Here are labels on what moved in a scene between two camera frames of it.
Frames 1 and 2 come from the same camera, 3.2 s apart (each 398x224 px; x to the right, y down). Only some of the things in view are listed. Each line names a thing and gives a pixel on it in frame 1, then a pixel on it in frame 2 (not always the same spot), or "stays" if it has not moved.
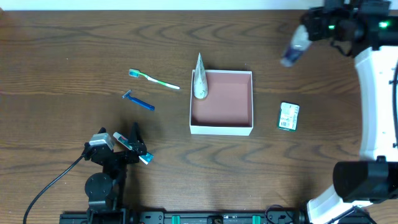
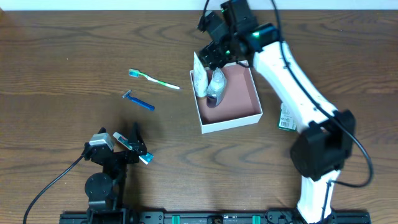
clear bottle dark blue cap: (300, 42) to (216, 89)
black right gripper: (315, 23) to (213, 55)
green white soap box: (288, 116) stays
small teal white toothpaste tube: (147, 158) stays
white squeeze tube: (201, 81) stays
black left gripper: (117, 154) stays
